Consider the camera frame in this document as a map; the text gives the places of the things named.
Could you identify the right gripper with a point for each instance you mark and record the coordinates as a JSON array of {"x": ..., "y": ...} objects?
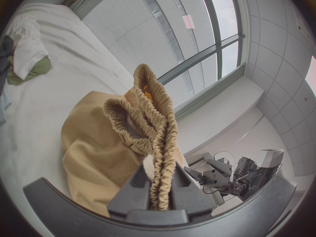
[{"x": 218, "y": 179}]

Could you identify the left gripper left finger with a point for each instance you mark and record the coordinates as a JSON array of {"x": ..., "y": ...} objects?
[{"x": 130, "y": 196}]

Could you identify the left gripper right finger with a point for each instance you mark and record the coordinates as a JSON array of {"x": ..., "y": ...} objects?
[{"x": 190, "y": 199}]

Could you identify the tan shorts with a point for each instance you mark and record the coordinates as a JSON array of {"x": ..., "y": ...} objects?
[{"x": 98, "y": 144}]

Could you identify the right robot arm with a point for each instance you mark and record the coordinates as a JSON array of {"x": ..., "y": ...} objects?
[{"x": 256, "y": 176}]

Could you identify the bed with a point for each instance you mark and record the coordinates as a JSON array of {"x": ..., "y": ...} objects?
[{"x": 74, "y": 58}]

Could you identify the pale blue garment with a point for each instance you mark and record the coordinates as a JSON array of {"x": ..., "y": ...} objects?
[{"x": 3, "y": 107}]

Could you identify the green garment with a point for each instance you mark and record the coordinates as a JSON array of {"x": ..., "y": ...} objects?
[{"x": 39, "y": 68}]

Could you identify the white garment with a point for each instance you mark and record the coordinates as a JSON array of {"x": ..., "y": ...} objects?
[{"x": 27, "y": 48}]

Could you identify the black garment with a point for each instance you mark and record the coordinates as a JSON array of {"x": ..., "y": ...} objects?
[{"x": 5, "y": 58}]

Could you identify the window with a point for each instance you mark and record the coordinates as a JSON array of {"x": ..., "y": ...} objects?
[{"x": 148, "y": 33}]

